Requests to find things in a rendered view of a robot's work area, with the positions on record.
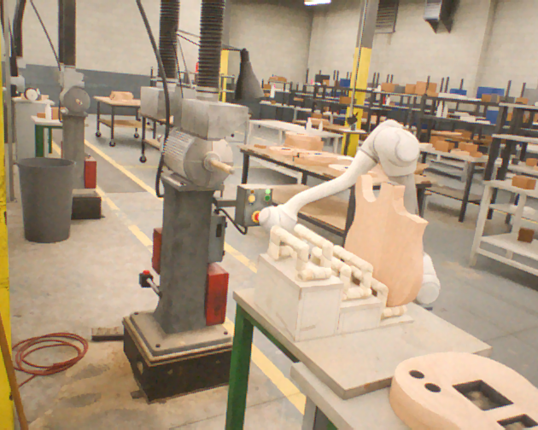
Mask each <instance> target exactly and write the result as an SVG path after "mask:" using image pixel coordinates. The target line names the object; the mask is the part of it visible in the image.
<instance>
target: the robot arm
mask: <svg viewBox="0 0 538 430"><path fill-rule="evenodd" d="M419 153H420V146H419V143H418V140H417V138H416V137H415V136H414V135H413V134H412V133H410V132H409V131H405V130H403V129H401V126H400V124H399V123H397V122H396V121H394V120H392V119H391V120H386V121H384V122H382V124H380V125H379V126H378V127H377V128H376V129H375V130H374V131H373V132H372V133H371V134H370V136H368V137H367V138H366V140H365V141H364V143H363V145H362V146H361V148H360V150H359V151H358V153H357V154H356V156H355V158H354V160H353V162H352V163H351V165H350V167H349V168H348V169H347V170H346V172H345V173H343V174H342V175H341V176H340V177H338V178H336V179H334V180H331V181H329V182H327V183H323V184H320V185H319V186H316V187H313V188H311V189H308V190H305V191H303V192H301V193H299V194H298V195H296V196H294V197H293V198H292V199H291V200H289V201H288V202H287V203H286V204H284V205H281V206H277V207H267V208H264V209H263V210H262V211H261V212H260V214H259V224H260V226H261V228H262V229H263V230H264V231H265V232H266V233H267V234H268V235H271V229H272V227H273V226H275V225H277V226H279V227H280V228H282V229H283V230H286V231H287V232H289V233H290V234H292V235H293V232H294V227H295V226H296V225H297V224H296V221H297V218H296V215H297V213H298V211H299V210H300V209H301V208H302V207H303V206H304V205H306V204H307V203H309V202H312V201H315V200H319V199H322V198H324V197H326V196H329V195H333V194H336V193H339V192H341V191H343V190H345V189H348V188H349V187H351V186H352V185H354V184H355V183H356V180H357V177H358V176H359V175H365V174H366V173H367V172H368V171H369V170H370V169H372V168H373V167H374V166H376V165H377V163H378V162H379V161H381V164H382V166H383V170H384V172H385V173H386V174H387V176H389V181H390V182H395V183H398V184H400V185H404V186H405V190H404V195H403V205H404V207H405V209H406V211H407V212H408V213H410V214H415V215H417V216H419V213H418V201H417V194H416V187H415V180H414V172H415V169H416V167H417V161H418V157H419ZM302 241H303V242H305V243H306V244H308V246H309V254H308V255H310V254H311V252H312V249H313V248H314V247H316V246H314V245H313V244H312V243H311V242H309V241H307V240H305V239H304V238H302ZM422 254H423V258H424V278H423V282H422V286H421V288H420V290H419V292H418V295H417V296H416V298H415V299H414V300H413V301H412V302H413V303H414V304H416V305H427V304H430V303H432V302H434V301H435V300H436V299H437V298H438V296H439V293H440V283H439V280H438V279H437V278H436V273H435V270H434V267H433V264H432V262H431V258H430V256H429V255H427V254H426V253H424V247H423V240H422Z"/></svg>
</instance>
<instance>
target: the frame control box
mask: <svg viewBox="0 0 538 430"><path fill-rule="evenodd" d="M251 189H254V194H253V195H252V196H253V197H254V201H249V197H250V196H251V194H250V193H249V191H250V190H251ZM266 189H270V190H271V192H270V194H268V193H266ZM272 191H273V188H271V187H269V186H267V185H265V184H238V185H237V198H236V208H235V218H234V220H233V219H232V217H231V216H230V215H229V213H228V212H227V211H226V210H225V209H224V208H222V207H220V208H218V209H217V212H216V213H215V214H214V215H219V214H220V212H219V211H222V212H223V213H224V214H225V215H226V216H227V217H228V218H229V219H230V220H231V222H232V223H233V224H234V226H235V227H236V228H237V230H238V231H239V232H240V233H241V234H243V235H246V234H247V233H248V227H253V226H260V224H259V221H257V220H256V219H255V216H256V215H257V214H258V213H260V212H261V211H262V210H263V209H264V208H267V207H272ZM267 195H269V196H270V200H269V201H266V200H265V197H266V196H267ZM237 224H239V225H240V226H242V227H244V232H243V231H242V230H241V229H240V227H239V226H238V225H237Z"/></svg>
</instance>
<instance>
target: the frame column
mask: <svg viewBox="0 0 538 430"><path fill-rule="evenodd" d="M161 182H162V185H163V188H164V197H163V215H162V232H161V267H160V285H159V289H160V290H161V291H162V294H161V299H160V298H159V300H158V304H157V306H156V308H155V311H154V313H153V317H154V318H155V320H156V321H157V322H158V323H159V325H160V326H161V328H162V329H163V331H164V332H165V333H166V334H173V333H178V332H184V331H188V330H193V329H199V328H207V327H208V326H206V318H205V297H206V286H207V273H208V251H209V240H210V228H211V217H212V205H213V195H214V193H215V191H187V192H179V191H177V190H176V189H175V188H173V187H172V186H170V185H169V184H167V183H165V182H164V181H162V180H161Z"/></svg>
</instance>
